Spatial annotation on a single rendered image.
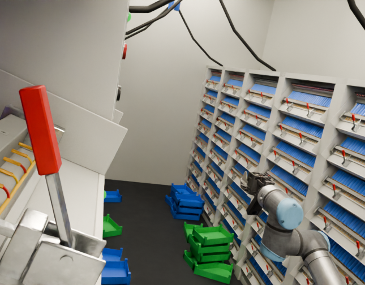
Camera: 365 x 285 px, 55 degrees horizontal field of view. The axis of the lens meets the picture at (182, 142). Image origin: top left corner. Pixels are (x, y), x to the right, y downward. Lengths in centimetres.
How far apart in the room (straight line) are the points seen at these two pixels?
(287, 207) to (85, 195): 96
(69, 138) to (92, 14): 11
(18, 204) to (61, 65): 15
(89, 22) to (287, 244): 106
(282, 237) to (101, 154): 96
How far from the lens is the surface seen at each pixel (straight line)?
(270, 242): 125
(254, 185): 137
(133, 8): 134
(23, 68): 34
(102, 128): 33
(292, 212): 120
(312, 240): 132
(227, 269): 326
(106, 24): 33
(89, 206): 27
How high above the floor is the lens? 161
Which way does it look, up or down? 12 degrees down
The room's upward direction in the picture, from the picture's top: 10 degrees clockwise
